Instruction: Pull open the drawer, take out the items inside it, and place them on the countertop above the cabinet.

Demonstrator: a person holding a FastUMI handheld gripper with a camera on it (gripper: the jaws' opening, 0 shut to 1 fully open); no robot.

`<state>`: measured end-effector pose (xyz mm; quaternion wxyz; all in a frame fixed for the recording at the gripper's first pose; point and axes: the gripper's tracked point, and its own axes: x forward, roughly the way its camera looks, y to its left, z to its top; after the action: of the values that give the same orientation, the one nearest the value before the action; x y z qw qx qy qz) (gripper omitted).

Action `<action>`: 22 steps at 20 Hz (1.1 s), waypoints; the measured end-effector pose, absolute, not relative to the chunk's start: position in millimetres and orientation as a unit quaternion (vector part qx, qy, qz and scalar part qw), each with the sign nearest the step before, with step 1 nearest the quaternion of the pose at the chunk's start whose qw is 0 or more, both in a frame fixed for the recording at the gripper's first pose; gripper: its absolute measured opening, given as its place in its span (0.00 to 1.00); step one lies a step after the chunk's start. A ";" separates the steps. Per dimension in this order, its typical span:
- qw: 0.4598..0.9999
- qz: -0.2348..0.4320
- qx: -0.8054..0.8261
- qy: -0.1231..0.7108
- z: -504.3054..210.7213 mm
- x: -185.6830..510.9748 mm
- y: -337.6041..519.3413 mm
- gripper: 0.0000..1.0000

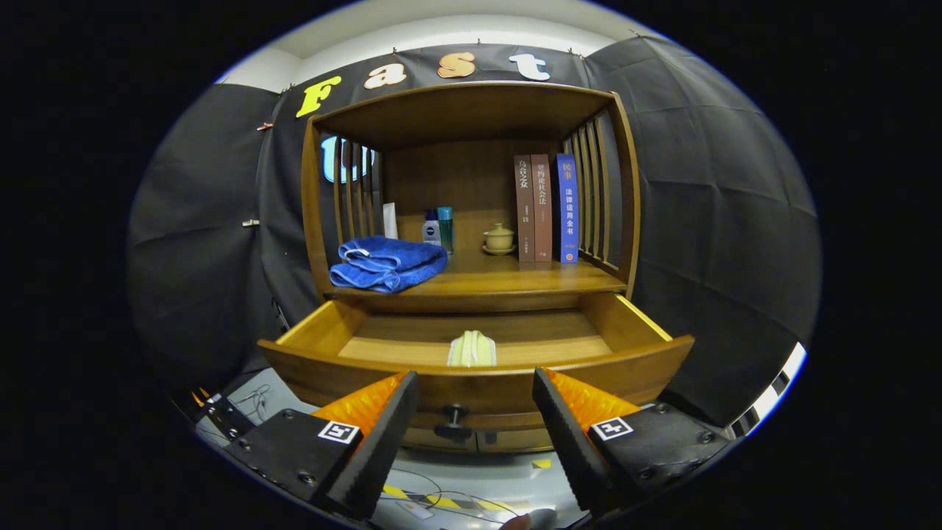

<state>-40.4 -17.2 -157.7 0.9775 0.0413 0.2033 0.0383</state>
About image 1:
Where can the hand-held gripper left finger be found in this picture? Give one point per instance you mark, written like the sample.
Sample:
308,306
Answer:
383,449

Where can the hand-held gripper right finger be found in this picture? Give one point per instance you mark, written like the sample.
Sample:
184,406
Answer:
570,449

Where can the wooden cabinet door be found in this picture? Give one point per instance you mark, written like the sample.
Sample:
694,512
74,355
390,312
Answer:
515,441
418,441

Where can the wooden countertop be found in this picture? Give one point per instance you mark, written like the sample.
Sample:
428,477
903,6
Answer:
508,276

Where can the wooden cabinet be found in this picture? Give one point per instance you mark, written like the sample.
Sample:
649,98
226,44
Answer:
456,177

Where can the yellow black striped floor tape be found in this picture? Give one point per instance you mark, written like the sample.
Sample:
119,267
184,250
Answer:
449,502

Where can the black device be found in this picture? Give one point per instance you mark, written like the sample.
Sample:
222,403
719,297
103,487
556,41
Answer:
228,419

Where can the folded blue towel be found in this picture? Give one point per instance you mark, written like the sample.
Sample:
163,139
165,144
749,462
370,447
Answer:
390,261

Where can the beige lidded teacup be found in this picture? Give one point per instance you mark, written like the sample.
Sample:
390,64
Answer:
499,239

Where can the white bottle with blue cap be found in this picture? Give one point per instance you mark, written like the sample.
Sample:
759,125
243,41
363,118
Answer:
431,232

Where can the teal glass bottle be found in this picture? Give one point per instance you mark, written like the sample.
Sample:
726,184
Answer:
446,232

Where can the white tube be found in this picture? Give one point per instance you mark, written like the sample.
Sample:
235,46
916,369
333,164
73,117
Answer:
390,221

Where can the blue book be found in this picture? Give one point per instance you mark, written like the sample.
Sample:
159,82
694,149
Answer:
567,213

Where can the dark brown book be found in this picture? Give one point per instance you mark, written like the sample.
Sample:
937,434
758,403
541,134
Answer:
524,213

